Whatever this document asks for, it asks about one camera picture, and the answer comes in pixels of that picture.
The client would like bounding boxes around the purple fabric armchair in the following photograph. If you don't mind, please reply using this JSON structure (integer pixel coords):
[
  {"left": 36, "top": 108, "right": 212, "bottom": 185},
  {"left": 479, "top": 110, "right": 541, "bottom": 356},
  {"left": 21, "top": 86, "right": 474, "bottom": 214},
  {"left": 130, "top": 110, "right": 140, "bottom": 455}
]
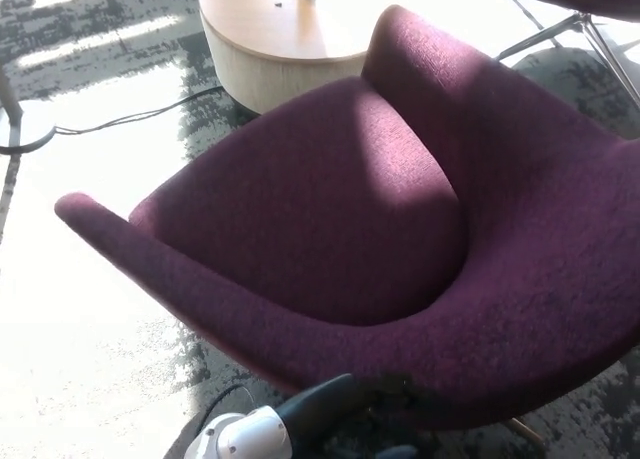
[{"left": 53, "top": 4, "right": 640, "bottom": 453}]

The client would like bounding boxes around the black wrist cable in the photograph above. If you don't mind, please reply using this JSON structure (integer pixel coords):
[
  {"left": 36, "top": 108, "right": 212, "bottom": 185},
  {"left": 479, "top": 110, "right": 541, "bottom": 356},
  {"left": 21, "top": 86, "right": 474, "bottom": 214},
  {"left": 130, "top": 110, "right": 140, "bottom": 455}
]
[{"left": 203, "top": 382, "right": 262, "bottom": 423}]

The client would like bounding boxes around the floor lamp base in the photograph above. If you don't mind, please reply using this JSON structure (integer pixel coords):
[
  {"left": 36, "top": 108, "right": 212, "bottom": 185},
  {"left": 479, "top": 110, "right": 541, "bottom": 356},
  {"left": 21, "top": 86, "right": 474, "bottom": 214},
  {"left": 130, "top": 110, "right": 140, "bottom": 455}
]
[{"left": 0, "top": 63, "right": 56, "bottom": 155}]

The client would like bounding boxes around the black floor cable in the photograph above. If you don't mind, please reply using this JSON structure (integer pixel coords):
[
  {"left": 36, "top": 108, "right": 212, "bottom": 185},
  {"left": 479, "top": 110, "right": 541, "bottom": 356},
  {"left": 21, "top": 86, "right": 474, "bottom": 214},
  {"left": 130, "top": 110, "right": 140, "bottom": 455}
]
[{"left": 52, "top": 85, "right": 224, "bottom": 136}]

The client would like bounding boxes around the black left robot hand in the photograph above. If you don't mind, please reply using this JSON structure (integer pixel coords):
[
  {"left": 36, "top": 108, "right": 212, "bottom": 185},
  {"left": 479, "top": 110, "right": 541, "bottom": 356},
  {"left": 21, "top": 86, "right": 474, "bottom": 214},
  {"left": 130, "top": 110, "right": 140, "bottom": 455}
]
[{"left": 272, "top": 372, "right": 421, "bottom": 459}]

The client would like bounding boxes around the round wooden side table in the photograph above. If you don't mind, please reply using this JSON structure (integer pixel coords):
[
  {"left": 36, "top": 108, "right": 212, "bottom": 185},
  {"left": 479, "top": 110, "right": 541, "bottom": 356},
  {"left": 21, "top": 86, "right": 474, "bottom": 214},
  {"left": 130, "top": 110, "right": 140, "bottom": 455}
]
[{"left": 198, "top": 0, "right": 389, "bottom": 115}]

